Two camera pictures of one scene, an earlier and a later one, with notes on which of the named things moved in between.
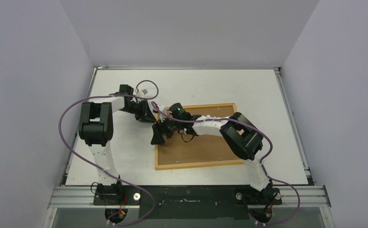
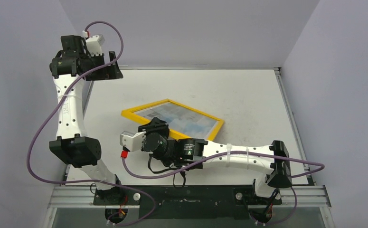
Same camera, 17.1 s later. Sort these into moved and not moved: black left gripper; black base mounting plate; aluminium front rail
Moved: black left gripper
Not moved: aluminium front rail; black base mounting plate
